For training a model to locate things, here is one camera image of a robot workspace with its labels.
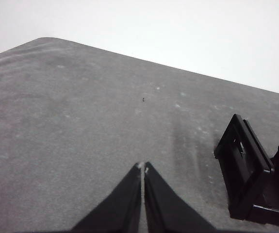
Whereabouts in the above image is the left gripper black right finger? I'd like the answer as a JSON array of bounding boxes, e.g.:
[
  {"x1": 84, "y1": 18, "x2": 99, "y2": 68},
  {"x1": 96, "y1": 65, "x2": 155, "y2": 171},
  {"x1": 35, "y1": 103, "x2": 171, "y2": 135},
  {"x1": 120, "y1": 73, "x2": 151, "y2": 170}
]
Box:
[{"x1": 144, "y1": 161, "x2": 215, "y2": 233}]

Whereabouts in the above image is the black plastic dish rack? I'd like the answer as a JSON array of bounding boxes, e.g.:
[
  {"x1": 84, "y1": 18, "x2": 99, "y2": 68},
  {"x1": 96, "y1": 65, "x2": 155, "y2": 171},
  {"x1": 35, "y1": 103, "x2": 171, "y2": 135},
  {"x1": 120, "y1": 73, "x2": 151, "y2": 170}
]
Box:
[{"x1": 213, "y1": 114, "x2": 279, "y2": 225}]

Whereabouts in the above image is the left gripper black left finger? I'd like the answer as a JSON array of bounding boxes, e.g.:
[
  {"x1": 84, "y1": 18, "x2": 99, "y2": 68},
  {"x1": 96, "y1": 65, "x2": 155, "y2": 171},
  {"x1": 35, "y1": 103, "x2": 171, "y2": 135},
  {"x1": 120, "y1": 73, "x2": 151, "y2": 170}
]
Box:
[{"x1": 71, "y1": 162, "x2": 143, "y2": 233}]

